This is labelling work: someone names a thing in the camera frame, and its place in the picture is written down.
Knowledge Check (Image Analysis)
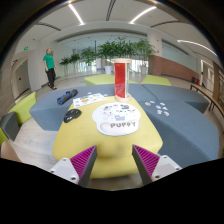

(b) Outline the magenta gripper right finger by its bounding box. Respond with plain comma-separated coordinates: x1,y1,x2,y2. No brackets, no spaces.
132,145,181,185

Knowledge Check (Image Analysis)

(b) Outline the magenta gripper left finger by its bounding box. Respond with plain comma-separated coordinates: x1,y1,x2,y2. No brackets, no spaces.
49,146,97,187

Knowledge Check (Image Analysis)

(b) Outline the black computer mouse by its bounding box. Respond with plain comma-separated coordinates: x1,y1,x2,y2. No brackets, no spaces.
64,109,82,123

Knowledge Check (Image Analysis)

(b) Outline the white puppy mouse pad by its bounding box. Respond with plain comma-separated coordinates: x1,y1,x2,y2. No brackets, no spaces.
92,102,141,136

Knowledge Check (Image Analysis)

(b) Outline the grey sofa right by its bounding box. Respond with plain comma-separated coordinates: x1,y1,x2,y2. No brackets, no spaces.
129,84,219,168

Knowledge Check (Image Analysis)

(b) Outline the grey sofa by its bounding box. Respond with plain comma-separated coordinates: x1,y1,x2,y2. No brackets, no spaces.
129,84,219,168
30,84,115,131

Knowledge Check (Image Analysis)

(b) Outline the grey sofa left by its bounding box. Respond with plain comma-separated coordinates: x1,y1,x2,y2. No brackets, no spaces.
30,84,115,131

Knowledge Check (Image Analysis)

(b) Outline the sticker sheet paper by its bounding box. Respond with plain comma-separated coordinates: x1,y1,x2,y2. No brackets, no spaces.
73,93,105,108

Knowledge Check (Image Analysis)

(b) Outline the dark blue folded umbrella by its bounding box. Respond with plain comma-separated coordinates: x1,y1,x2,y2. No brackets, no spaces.
57,89,78,105

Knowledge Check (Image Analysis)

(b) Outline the green chair left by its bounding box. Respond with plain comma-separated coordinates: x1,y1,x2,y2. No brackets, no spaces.
9,92,36,125

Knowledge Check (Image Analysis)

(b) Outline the grey chair left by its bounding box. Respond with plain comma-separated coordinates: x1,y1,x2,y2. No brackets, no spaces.
0,112,19,141

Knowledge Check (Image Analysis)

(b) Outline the lime green bench right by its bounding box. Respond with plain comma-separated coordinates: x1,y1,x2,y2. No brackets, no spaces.
142,75,171,86

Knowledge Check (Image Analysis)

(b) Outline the lime green bench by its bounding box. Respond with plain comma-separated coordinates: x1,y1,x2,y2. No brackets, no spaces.
84,74,135,85
142,75,171,86

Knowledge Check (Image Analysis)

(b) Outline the wooden bench right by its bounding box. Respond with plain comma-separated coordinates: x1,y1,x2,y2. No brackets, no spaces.
190,83,224,118

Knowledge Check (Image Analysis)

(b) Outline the red cylindrical container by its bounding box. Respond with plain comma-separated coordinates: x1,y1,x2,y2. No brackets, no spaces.
114,58,132,102

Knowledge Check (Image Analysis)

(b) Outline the person in green shirt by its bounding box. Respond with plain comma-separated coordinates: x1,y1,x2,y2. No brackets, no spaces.
43,48,56,90

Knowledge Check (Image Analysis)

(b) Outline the potted green plant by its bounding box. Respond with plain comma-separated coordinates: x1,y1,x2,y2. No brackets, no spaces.
98,37,134,75

